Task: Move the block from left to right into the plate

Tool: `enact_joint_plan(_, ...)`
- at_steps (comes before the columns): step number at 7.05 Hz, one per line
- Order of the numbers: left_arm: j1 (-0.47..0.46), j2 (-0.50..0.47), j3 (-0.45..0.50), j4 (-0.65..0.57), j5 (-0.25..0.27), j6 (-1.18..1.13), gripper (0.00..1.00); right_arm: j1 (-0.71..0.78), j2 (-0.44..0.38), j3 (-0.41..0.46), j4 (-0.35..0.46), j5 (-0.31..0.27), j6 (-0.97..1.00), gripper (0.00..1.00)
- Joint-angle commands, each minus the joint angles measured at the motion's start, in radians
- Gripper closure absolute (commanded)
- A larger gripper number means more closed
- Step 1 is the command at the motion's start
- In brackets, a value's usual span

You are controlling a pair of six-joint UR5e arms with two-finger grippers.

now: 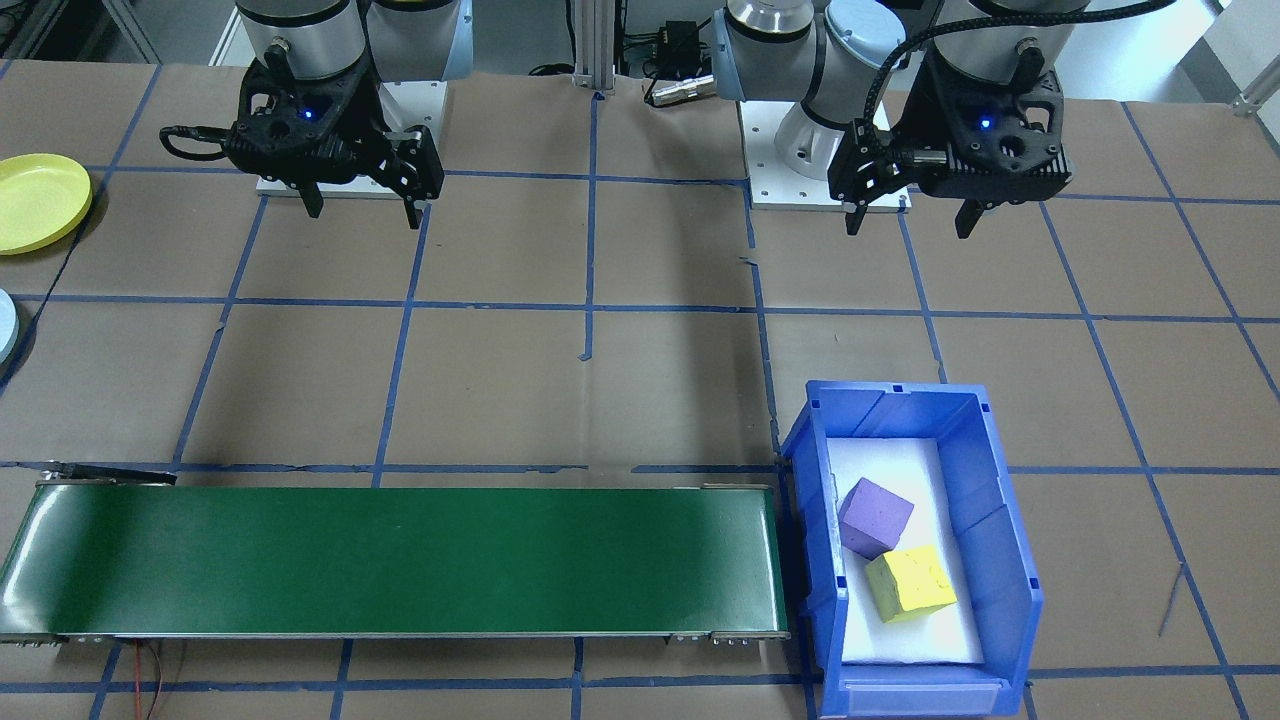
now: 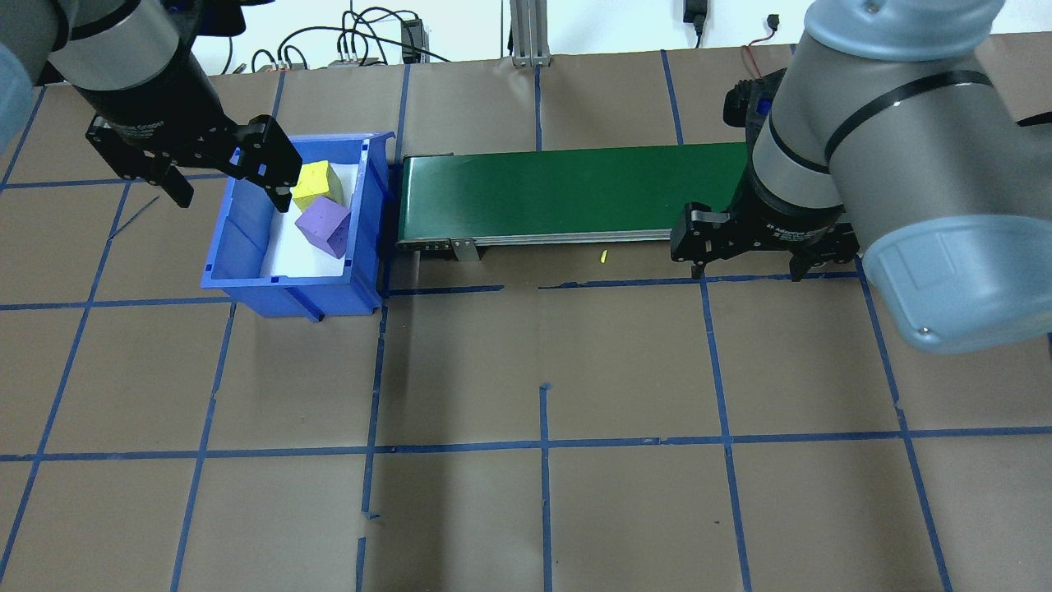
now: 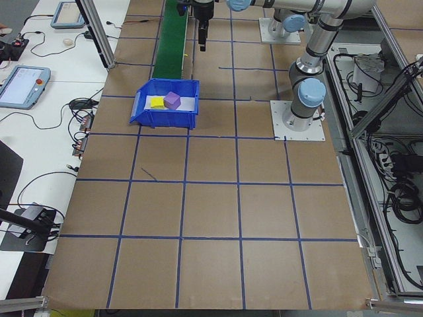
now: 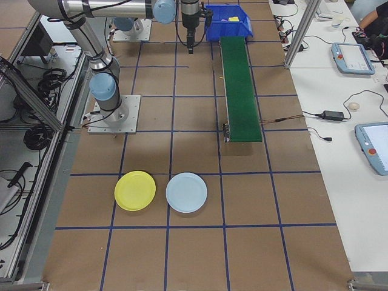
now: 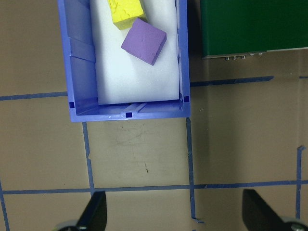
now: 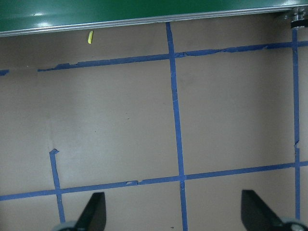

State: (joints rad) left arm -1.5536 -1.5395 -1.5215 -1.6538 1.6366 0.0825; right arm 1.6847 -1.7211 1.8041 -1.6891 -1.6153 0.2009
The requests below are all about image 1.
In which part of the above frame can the purple foam block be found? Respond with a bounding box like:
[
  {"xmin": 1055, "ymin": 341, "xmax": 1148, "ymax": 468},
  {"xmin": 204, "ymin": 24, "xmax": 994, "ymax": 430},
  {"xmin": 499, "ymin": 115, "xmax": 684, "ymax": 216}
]
[{"xmin": 838, "ymin": 477, "xmax": 915, "ymax": 561}]

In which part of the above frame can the yellow foam block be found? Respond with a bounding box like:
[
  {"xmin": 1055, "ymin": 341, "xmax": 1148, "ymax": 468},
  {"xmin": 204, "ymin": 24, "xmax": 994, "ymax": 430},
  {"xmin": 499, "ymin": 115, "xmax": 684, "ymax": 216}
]
[{"xmin": 865, "ymin": 544, "xmax": 958, "ymax": 624}]

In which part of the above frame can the yellow plate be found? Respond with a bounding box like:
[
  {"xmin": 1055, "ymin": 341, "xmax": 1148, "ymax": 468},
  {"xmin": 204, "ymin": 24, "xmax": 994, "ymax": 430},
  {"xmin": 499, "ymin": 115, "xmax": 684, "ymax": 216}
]
[{"xmin": 0, "ymin": 153, "xmax": 94, "ymax": 256}]

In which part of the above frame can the silver cylindrical connector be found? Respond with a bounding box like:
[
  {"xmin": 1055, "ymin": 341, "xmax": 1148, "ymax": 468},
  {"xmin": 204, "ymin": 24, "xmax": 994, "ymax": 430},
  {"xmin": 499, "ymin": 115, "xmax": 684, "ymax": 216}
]
[{"xmin": 648, "ymin": 75, "xmax": 717, "ymax": 107}]

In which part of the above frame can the black power adapter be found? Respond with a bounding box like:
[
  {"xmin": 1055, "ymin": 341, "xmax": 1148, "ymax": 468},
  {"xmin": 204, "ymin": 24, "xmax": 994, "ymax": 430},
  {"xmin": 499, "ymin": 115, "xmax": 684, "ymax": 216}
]
[{"xmin": 655, "ymin": 20, "xmax": 703, "ymax": 73}]

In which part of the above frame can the white foam pad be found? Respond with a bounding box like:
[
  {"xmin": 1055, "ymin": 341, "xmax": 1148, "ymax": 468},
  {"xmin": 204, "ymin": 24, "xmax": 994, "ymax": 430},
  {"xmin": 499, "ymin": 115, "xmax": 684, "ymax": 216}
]
[{"xmin": 828, "ymin": 437, "xmax": 986, "ymax": 666}]

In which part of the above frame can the blue plastic bin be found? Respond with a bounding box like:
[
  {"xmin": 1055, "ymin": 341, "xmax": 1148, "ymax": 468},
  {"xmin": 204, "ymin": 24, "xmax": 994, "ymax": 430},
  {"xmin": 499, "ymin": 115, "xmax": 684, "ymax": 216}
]
[{"xmin": 780, "ymin": 380, "xmax": 1044, "ymax": 719}]

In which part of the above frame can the green conveyor belt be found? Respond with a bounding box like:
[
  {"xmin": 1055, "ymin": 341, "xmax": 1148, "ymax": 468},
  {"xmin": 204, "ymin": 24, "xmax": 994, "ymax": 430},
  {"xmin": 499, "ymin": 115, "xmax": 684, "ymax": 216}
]
[{"xmin": 0, "ymin": 462, "xmax": 791, "ymax": 646}]

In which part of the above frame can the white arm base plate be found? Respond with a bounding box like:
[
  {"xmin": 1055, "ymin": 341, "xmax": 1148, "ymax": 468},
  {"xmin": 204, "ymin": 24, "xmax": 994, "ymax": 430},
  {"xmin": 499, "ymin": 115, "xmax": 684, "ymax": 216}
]
[
  {"xmin": 255, "ymin": 80, "xmax": 448, "ymax": 199},
  {"xmin": 738, "ymin": 95, "xmax": 913, "ymax": 211}
]

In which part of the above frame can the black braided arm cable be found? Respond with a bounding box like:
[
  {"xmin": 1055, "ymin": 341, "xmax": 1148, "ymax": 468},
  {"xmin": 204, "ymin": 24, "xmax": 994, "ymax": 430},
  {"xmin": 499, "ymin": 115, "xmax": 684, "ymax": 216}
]
[{"xmin": 868, "ymin": 0, "xmax": 1181, "ymax": 131}]

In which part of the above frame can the aluminium profile post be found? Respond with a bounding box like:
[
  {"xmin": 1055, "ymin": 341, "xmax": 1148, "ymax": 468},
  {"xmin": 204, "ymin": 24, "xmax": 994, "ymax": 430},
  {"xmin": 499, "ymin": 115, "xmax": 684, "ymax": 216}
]
[{"xmin": 570, "ymin": 0, "xmax": 618, "ymax": 93}]

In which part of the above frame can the thin black table cable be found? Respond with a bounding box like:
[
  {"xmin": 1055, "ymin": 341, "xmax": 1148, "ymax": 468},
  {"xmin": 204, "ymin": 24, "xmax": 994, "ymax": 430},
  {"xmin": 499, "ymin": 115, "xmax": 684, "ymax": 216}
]
[{"xmin": 0, "ymin": 195, "xmax": 93, "ymax": 396}]

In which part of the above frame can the thin red wire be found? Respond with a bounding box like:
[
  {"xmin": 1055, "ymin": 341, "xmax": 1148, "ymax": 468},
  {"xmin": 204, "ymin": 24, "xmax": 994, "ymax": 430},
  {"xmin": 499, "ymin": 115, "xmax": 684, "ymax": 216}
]
[{"xmin": 133, "ymin": 640, "xmax": 163, "ymax": 720}]

